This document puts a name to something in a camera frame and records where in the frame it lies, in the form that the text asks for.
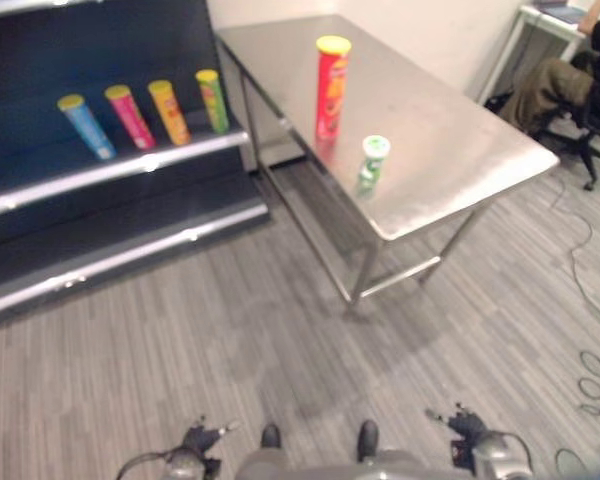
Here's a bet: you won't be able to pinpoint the white desk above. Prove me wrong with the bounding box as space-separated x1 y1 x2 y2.
477 3 591 104

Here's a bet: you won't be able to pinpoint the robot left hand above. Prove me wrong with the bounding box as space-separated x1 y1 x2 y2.
180 414 242 466

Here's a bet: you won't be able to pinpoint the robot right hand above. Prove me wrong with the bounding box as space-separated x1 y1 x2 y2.
425 401 489 451

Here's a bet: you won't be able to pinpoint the olive brown jacket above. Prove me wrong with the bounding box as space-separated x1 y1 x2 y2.
498 56 595 136

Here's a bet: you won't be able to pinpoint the green cable on floor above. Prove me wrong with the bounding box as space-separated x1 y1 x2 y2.
549 172 600 476

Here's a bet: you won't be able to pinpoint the stainless steel table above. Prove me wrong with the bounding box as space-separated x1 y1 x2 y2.
214 13 561 317

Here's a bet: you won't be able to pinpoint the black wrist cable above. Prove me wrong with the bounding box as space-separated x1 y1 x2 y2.
115 449 181 480

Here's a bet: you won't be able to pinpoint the green bottle white cap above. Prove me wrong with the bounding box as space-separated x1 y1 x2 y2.
355 134 392 198

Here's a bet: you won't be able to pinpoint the green chips can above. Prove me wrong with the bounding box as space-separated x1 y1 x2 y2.
194 68 231 135

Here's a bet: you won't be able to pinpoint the robot body and legs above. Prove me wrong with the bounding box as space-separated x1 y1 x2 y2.
234 418 474 480

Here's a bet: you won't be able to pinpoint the pink chips can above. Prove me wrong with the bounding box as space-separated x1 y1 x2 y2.
103 84 158 151

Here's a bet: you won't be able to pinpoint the dark store shelf unit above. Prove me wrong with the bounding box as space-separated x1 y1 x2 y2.
0 0 271 331

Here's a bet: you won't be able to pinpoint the blue chips can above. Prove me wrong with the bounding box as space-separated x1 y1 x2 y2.
56 93 118 161

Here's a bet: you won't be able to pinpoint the black office chair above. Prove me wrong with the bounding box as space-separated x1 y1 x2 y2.
533 74 600 192

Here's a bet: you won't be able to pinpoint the red chips can yellow lid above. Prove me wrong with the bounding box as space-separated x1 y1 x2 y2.
314 34 353 142

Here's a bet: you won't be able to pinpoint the orange chips can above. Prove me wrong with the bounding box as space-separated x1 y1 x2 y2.
146 79 192 147

